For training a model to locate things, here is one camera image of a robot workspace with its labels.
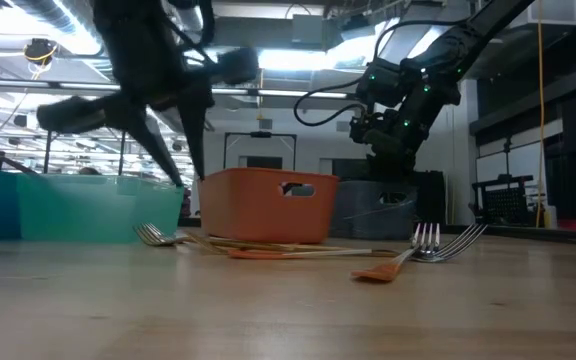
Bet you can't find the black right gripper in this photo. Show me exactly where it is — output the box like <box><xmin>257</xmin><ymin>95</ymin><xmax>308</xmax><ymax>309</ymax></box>
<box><xmin>349</xmin><ymin>98</ymin><xmax>433</xmax><ymax>181</ymax></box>

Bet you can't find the grey ceiling unit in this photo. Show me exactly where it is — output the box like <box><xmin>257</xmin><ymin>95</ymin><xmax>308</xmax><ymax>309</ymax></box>
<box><xmin>291</xmin><ymin>13</ymin><xmax>327</xmax><ymax>49</ymax></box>

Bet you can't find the grey translucent plastic bin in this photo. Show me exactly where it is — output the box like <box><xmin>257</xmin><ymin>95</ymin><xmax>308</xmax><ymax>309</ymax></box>
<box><xmin>330</xmin><ymin>179</ymin><xmax>419</xmax><ymax>240</ymax></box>

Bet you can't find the black yellow ceiling device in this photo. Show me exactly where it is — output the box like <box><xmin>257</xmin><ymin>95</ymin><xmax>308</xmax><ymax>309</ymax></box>
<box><xmin>22</xmin><ymin>37</ymin><xmax>59</xmax><ymax>66</ymax></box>

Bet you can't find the black frame stand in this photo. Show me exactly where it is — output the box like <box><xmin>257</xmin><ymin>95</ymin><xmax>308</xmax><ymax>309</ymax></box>
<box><xmin>223</xmin><ymin>131</ymin><xmax>298</xmax><ymax>171</ymax></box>
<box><xmin>43</xmin><ymin>130</ymin><xmax>127</xmax><ymax>176</ymax></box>

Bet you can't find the long ceiling light bar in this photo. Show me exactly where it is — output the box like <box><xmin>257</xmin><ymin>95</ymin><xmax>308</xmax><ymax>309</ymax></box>
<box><xmin>0</xmin><ymin>77</ymin><xmax>364</xmax><ymax>101</ymax></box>

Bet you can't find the orange plastic bin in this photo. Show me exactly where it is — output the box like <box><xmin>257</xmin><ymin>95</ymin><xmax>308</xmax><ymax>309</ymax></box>
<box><xmin>197</xmin><ymin>167</ymin><xmax>340</xmax><ymax>245</ymax></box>

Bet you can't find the teal translucent plastic bin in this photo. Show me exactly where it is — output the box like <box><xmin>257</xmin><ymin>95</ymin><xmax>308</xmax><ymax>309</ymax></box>
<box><xmin>16</xmin><ymin>173</ymin><xmax>185</xmax><ymax>245</ymax></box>

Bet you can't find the black pegboard cart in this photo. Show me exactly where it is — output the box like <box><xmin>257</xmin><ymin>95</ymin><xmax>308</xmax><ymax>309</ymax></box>
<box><xmin>471</xmin><ymin>173</ymin><xmax>537</xmax><ymax>227</ymax></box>

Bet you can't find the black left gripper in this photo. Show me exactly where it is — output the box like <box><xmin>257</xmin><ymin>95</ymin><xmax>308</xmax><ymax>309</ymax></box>
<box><xmin>36</xmin><ymin>48</ymin><xmax>261</xmax><ymax>188</ymax></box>

